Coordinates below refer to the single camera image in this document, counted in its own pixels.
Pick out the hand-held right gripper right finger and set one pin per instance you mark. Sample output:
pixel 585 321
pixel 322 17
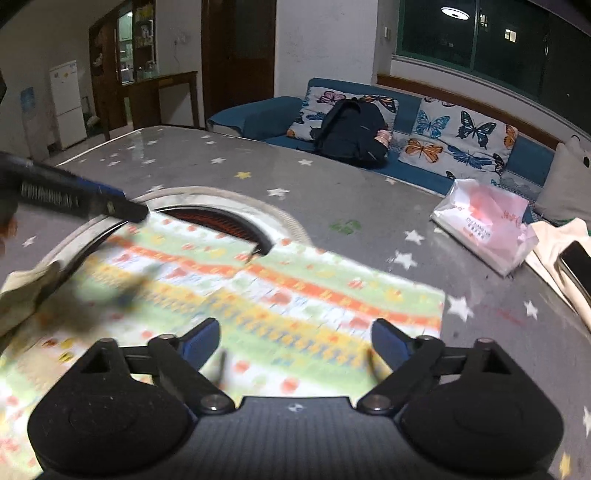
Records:
pixel 388 344

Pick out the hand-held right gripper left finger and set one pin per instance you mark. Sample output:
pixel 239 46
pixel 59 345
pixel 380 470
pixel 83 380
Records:
pixel 203 342

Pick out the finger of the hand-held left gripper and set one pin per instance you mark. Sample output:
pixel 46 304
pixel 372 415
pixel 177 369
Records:
pixel 121 206

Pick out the wooden display cabinet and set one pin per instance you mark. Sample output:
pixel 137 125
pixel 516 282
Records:
pixel 124 60

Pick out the white refrigerator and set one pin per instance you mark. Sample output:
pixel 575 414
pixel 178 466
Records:
pixel 69 104

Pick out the black smartphone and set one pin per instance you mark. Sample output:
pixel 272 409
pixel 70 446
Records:
pixel 577 267

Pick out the round ceiling lamp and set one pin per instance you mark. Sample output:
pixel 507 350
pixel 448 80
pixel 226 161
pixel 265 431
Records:
pixel 453 12

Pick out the dark wooden door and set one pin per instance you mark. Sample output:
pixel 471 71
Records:
pixel 238 55

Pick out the large butterfly print cushion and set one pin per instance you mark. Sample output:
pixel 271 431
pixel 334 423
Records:
pixel 461 134

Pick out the dark wooden desk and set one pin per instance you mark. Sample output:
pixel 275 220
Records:
pixel 161 92

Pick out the blue sofa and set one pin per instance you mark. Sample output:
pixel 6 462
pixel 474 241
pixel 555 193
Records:
pixel 265 119

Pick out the small butterfly print cushion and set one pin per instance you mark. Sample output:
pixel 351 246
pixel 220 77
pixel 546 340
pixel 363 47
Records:
pixel 318 104

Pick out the green framed window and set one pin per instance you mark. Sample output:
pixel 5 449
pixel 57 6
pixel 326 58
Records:
pixel 508 46

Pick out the black backpack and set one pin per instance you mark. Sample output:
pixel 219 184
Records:
pixel 353 134

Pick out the white and pink plastic bag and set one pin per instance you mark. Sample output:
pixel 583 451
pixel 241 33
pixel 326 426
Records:
pixel 480 221

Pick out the beige cloth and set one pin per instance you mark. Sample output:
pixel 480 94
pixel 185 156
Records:
pixel 25 295

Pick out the colourful striped patterned garment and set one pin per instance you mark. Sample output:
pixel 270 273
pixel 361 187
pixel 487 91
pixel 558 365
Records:
pixel 300 295

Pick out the pink small item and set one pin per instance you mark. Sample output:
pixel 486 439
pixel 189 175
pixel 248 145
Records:
pixel 384 137

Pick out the grey pillow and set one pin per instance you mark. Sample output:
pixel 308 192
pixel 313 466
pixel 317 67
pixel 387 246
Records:
pixel 565 184

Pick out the cream fabric bag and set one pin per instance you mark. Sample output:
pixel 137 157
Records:
pixel 549 258

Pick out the grey star-print tablecloth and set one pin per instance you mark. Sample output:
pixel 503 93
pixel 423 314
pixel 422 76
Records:
pixel 369 194

